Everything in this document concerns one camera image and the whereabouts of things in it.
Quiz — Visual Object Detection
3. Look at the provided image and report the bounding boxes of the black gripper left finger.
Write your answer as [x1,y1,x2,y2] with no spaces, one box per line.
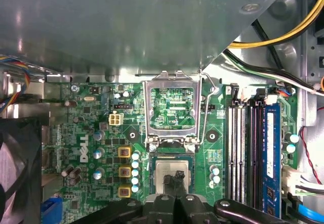
[101,174,176,224]

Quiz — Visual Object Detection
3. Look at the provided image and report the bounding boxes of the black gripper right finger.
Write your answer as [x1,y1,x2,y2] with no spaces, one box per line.
[174,170,287,224]

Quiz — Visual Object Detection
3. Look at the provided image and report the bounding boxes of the silver CPU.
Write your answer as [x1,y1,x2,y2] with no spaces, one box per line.
[155,159,191,197]

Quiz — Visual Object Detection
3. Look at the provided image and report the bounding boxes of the metal socket cover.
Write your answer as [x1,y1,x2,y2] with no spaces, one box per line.
[142,70,204,144]

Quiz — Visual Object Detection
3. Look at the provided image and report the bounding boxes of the CPU socket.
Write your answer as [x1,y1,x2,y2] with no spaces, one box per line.
[147,145,197,203]

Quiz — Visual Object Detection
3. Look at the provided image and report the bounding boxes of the yellow framed inductor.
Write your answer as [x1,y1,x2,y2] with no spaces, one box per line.
[117,146,132,163]
[118,184,132,199]
[118,165,133,181]

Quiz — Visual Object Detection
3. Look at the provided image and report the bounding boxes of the RAM slot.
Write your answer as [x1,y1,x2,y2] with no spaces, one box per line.
[247,88,264,209]
[227,83,240,202]
[237,88,248,205]

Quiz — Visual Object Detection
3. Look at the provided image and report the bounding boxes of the green motherboard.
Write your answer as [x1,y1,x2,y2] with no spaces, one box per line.
[42,82,299,224]

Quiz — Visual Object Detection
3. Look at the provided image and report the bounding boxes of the white four-pin power socket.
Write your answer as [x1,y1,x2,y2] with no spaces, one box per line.
[108,111,125,127]

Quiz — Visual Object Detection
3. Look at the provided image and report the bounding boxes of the RAM stick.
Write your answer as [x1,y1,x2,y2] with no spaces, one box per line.
[262,101,282,219]

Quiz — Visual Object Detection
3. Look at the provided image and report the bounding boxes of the blue port connector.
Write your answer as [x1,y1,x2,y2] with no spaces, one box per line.
[42,195,64,224]

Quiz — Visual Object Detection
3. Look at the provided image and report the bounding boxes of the black case fan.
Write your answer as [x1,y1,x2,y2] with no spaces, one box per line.
[0,117,43,224]

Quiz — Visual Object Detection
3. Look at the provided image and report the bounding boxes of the grey power supply unit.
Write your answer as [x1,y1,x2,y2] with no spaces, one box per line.
[0,0,298,83]

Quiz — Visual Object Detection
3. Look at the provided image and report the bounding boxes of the black PC case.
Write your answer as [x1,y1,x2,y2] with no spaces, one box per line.
[0,0,324,224]

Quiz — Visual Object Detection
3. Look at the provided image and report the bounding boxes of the wire locking lever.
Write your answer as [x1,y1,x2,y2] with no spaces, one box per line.
[198,68,220,145]

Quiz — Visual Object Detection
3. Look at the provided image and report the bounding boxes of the white wire connector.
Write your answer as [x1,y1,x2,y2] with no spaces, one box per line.
[280,167,324,197]

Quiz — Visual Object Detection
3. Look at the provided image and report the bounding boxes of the light blue flat wire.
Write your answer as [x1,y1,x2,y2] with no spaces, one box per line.
[297,201,324,224]

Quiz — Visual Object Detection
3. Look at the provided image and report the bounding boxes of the red black twisted wire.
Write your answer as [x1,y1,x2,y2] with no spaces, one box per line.
[298,126,324,184]

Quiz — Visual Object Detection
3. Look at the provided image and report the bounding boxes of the white black wire bundle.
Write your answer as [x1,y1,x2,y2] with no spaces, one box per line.
[221,49,324,94]

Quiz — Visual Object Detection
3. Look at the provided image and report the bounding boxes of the thick black wire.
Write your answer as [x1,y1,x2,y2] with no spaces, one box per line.
[250,18,287,70]

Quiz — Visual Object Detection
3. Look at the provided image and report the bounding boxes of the yellow wire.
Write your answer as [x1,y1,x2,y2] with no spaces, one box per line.
[227,0,324,49]

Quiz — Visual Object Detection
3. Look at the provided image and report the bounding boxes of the coloured fan wires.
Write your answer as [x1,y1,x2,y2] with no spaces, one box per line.
[0,54,32,113]

